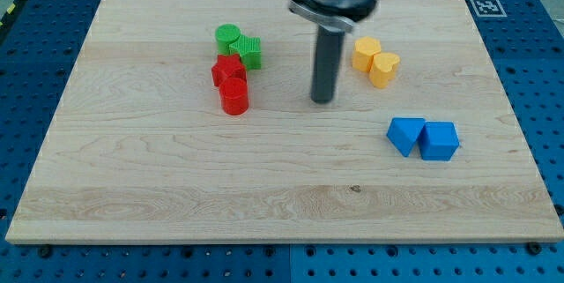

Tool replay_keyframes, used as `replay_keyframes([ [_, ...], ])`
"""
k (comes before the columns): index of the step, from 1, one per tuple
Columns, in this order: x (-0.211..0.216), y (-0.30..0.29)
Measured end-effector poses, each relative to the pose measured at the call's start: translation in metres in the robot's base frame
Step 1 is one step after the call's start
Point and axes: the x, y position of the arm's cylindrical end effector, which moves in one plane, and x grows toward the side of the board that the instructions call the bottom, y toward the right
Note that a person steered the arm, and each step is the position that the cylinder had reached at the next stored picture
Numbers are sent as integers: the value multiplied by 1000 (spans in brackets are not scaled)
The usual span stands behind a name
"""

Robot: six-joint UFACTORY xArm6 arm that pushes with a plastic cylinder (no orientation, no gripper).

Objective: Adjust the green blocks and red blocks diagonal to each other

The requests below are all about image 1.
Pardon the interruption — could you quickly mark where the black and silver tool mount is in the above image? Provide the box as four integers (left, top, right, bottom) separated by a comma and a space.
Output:
288, 0, 378, 33

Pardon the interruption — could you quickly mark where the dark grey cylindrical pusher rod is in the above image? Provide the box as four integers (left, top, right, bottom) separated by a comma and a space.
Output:
310, 26, 345, 104

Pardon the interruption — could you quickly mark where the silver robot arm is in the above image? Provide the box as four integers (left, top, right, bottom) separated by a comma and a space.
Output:
288, 0, 378, 104

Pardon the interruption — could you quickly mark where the yellow hexagon block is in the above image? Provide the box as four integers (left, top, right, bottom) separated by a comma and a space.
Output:
352, 36, 382, 72

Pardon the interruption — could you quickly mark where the yellow heart block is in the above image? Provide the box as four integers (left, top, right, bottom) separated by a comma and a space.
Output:
368, 52, 401, 89

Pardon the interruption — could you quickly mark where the green star block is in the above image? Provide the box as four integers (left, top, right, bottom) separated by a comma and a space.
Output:
228, 34, 262, 70

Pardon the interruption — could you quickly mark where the red star block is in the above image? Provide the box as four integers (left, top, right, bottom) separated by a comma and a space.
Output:
211, 54, 247, 87

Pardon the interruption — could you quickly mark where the green cylinder block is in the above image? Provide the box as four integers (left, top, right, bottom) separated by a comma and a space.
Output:
215, 24, 241, 56

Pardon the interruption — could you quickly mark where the red cylinder block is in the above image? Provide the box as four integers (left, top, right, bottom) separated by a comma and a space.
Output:
219, 78, 249, 115

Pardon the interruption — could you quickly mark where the blue triangle block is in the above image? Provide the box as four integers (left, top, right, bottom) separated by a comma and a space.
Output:
386, 117, 426, 157

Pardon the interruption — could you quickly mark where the white fiducial marker tag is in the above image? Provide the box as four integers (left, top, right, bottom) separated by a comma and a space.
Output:
469, 0, 507, 18

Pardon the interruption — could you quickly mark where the blue cube block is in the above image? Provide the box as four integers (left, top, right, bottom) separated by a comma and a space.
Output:
419, 122, 459, 161

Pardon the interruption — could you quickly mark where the light wooden board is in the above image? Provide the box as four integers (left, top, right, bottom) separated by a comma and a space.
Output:
6, 0, 563, 245

